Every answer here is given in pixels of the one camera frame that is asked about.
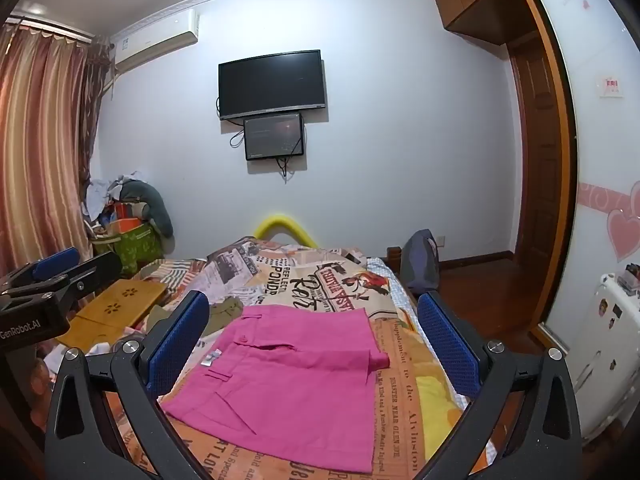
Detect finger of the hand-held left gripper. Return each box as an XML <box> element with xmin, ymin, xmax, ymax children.
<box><xmin>10</xmin><ymin>251</ymin><xmax>124</xmax><ymax>313</ymax></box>
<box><xmin>0</xmin><ymin>247</ymin><xmax>82</xmax><ymax>292</ymax></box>

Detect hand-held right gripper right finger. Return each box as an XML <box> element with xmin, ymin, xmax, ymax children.
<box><xmin>415</xmin><ymin>291</ymin><xmax>583</xmax><ymax>480</ymax></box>

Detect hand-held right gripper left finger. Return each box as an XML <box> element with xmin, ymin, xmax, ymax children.
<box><xmin>44</xmin><ymin>290</ymin><xmax>216</xmax><ymax>480</ymax></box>

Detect pink pants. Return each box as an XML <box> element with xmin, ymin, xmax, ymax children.
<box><xmin>159</xmin><ymin>305</ymin><xmax>391</xmax><ymax>473</ymax></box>

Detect green patterned bag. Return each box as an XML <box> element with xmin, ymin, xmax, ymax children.
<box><xmin>92</xmin><ymin>222</ymin><xmax>163</xmax><ymax>276</ymax></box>

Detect wooden lap table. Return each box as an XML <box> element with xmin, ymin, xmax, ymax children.
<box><xmin>56</xmin><ymin>278</ymin><xmax>169</xmax><ymax>353</ymax></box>

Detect orange box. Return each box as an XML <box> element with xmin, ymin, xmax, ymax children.
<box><xmin>107</xmin><ymin>217</ymin><xmax>143</xmax><ymax>235</ymax></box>

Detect olive green cloth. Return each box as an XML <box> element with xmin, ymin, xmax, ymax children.
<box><xmin>147</xmin><ymin>296</ymin><xmax>246</xmax><ymax>341</ymax></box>

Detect pile of pale clothes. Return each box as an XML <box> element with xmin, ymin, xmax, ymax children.
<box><xmin>82</xmin><ymin>172</ymin><xmax>151</xmax><ymax>226</ymax></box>

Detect newspaper print blanket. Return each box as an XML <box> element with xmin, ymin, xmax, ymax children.
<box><xmin>45</xmin><ymin>235</ymin><xmax>501</xmax><ymax>480</ymax></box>

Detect grey blue bag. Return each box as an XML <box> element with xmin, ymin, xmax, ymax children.
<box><xmin>400</xmin><ymin>229</ymin><xmax>441</xmax><ymax>297</ymax></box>

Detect striped red curtain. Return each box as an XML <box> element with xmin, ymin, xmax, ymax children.
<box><xmin>0</xmin><ymin>20</ymin><xmax>111</xmax><ymax>281</ymax></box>

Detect white refrigerator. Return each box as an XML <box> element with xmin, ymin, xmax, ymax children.
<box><xmin>570</xmin><ymin>272</ymin><xmax>640</xmax><ymax>441</ymax></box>

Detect yellow foam tube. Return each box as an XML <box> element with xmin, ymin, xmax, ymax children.
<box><xmin>254</xmin><ymin>213</ymin><xmax>318</xmax><ymax>248</ymax></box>

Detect brown wooden door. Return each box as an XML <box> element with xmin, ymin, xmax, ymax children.
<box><xmin>507</xmin><ymin>35</ymin><xmax>558</xmax><ymax>261</ymax></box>

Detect small black monitor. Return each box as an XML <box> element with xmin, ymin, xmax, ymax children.
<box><xmin>243</xmin><ymin>113</ymin><xmax>305</xmax><ymax>162</ymax></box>

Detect white air conditioner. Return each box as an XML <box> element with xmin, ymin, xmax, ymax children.
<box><xmin>111</xmin><ymin>8</ymin><xmax>201</xmax><ymax>72</ymax></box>

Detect white sliding wardrobe door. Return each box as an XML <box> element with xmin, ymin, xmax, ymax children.
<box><xmin>527</xmin><ymin>0</ymin><xmax>640</xmax><ymax>356</ymax></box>

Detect white label with red print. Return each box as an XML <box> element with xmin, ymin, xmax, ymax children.
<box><xmin>597</xmin><ymin>75</ymin><xmax>626</xmax><ymax>97</ymax></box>

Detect black wall television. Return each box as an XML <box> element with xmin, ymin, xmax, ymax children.
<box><xmin>218</xmin><ymin>50</ymin><xmax>328</xmax><ymax>121</ymax></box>

